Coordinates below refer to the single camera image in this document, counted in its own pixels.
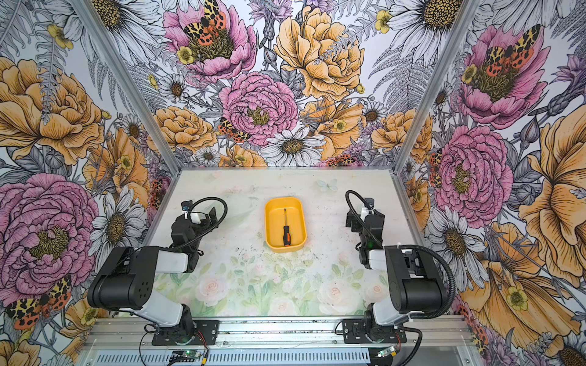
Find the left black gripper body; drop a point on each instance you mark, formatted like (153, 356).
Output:
(201, 228)

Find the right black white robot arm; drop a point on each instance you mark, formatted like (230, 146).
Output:
(421, 283)

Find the aluminium front rail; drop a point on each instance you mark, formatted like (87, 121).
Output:
(127, 333)

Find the yellow plastic bin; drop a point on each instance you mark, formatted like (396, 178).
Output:
(274, 223)

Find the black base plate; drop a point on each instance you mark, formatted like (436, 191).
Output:
(200, 333)
(356, 331)

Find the white slotted cable duct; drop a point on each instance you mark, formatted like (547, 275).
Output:
(239, 357)

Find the right green circuit board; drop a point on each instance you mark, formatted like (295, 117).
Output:
(390, 351)

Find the left green circuit board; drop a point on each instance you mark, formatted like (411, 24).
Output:
(186, 356)

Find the black orange handled screwdriver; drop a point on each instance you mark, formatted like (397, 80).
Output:
(286, 230)

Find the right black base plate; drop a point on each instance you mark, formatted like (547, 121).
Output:
(356, 331)

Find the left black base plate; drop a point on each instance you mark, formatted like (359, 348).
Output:
(200, 333)

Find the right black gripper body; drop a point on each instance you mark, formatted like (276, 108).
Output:
(363, 239)

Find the green circuit board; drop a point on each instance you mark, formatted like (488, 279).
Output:
(186, 356)
(390, 351)

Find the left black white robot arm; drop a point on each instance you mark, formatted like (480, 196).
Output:
(125, 283)

